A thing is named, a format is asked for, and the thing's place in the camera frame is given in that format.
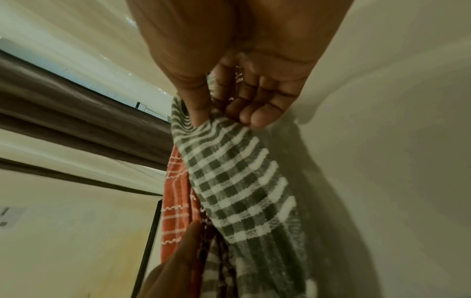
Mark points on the brown curtain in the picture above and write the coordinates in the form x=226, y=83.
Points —
x=73, y=99

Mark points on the brown checked cloth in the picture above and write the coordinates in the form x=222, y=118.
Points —
x=217, y=270

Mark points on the orange checked cloth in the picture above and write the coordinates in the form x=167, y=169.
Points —
x=176, y=198

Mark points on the person's left hand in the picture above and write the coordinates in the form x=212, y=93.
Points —
x=173, y=267

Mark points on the person's right hand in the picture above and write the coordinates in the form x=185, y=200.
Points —
x=257, y=37

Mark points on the dark wooden trim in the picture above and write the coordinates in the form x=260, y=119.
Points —
x=81, y=177

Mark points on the grey checked cloth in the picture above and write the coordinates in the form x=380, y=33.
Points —
x=235, y=180

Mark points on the black metal frame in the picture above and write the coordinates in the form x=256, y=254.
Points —
x=149, y=247

